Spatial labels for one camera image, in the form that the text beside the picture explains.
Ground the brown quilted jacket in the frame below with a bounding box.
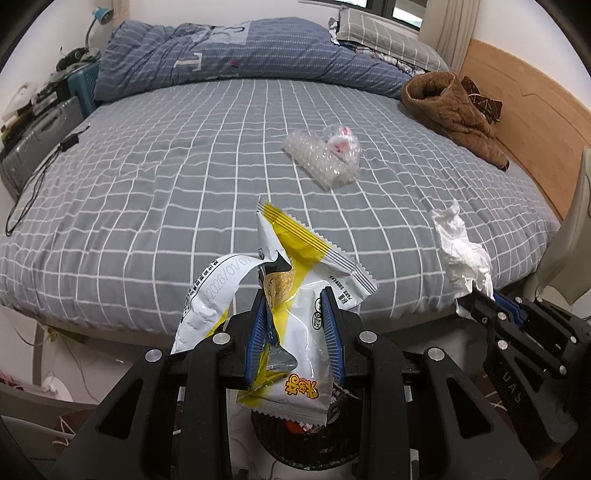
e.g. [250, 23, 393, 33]
[401, 71, 509, 172]

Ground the bed with grey checked sheet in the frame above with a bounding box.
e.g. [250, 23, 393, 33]
[0, 76, 561, 347]

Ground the yellow white snack wrapper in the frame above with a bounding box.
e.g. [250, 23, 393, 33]
[171, 196, 378, 425]

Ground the blue plastic stool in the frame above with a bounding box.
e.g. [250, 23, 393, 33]
[69, 62, 102, 116]

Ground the blue desk lamp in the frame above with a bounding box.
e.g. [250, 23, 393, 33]
[85, 7, 114, 51]

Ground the beige curtain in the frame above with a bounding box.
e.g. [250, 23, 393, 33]
[418, 0, 483, 70]

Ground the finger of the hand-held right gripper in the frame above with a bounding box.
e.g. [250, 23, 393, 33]
[492, 290, 591, 344]
[455, 295, 578, 462]

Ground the grey checked pillow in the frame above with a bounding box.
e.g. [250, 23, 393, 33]
[329, 6, 451, 75]

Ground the white tissue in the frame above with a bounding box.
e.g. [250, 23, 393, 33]
[430, 199, 495, 319]

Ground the grey suitcase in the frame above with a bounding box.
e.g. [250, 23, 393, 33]
[0, 96, 90, 199]

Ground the black cable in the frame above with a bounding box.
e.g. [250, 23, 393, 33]
[4, 124, 90, 236]

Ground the window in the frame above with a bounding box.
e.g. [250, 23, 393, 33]
[323, 0, 423, 33]

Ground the blue striped quilt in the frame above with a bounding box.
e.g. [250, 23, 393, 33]
[95, 17, 411, 100]

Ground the clear plastic bag pink print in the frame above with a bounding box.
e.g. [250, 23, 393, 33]
[322, 124, 362, 183]

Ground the black trash bin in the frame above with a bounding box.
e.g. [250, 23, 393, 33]
[249, 388, 365, 472]

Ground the clear bubble plastic sheet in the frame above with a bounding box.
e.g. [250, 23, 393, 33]
[283, 129, 352, 189]

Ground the dark green cloth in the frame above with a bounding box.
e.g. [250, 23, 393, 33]
[58, 46, 100, 72]

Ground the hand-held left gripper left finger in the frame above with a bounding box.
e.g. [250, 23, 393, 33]
[51, 288, 273, 480]

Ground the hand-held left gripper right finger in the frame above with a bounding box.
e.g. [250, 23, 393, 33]
[318, 286, 541, 480]

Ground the dark brown patterned cloth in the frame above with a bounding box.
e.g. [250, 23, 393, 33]
[462, 76, 504, 123]

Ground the wooden headboard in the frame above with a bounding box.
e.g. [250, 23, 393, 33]
[457, 39, 591, 222]

